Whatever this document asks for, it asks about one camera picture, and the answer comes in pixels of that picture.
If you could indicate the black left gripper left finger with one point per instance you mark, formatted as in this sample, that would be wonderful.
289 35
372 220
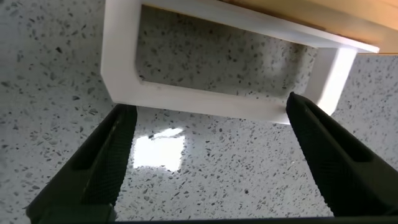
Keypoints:
93 174

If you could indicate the yellow drawer case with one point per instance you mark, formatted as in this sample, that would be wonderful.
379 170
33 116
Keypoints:
384 7

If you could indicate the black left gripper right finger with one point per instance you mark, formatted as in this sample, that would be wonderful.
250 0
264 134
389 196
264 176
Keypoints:
339 168

